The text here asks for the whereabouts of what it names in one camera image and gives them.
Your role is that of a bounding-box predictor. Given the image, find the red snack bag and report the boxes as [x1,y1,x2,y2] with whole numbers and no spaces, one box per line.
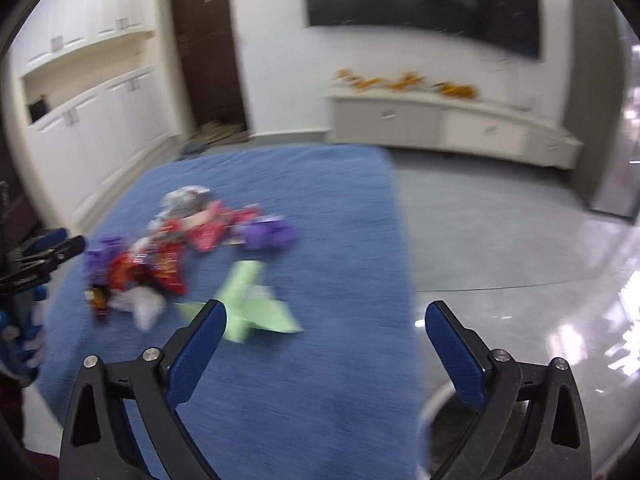
[107,220,186,295]

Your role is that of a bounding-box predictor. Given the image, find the pink red snack wrapper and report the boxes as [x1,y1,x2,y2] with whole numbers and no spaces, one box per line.
[182,200,260,252]

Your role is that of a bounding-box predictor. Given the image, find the green paper piece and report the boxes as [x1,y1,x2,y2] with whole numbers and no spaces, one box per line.
[198,260,303,344]

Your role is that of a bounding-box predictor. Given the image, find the purple snack wrapper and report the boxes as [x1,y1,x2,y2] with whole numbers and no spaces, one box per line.
[239,216,296,250]

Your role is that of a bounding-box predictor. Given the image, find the white tissue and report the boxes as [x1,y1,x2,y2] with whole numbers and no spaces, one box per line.
[107,286,167,333]

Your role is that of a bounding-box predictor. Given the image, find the silver wrapper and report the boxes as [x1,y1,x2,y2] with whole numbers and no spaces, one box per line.
[157,185,212,220]

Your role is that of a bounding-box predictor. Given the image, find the white rimmed trash bin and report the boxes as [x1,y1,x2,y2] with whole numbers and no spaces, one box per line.
[418,382,476,479]

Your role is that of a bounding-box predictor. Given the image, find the blue gloved left hand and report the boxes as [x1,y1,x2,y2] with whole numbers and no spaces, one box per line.
[1,285,48,387]

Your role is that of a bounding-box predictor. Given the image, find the blue bed blanket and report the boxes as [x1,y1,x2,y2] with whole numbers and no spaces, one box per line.
[36,145,420,479]

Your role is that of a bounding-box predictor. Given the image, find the doormat with shoes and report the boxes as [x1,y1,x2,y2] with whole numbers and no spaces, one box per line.
[180,122,250,158]

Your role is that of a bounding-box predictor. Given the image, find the dark brown door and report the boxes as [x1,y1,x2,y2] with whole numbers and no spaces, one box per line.
[170,0,246,127]

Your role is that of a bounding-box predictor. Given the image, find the grey refrigerator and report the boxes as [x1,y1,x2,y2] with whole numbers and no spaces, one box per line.
[563,0,639,222]

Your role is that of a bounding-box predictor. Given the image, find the white grey TV cabinet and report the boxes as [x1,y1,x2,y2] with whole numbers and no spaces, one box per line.
[326,87,582,170]

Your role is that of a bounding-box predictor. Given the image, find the golden dragon ornament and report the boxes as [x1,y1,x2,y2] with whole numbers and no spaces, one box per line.
[333,68,480,101]

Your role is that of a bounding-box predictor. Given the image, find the white wall cupboards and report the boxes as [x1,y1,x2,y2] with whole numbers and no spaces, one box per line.
[8,0,172,229]

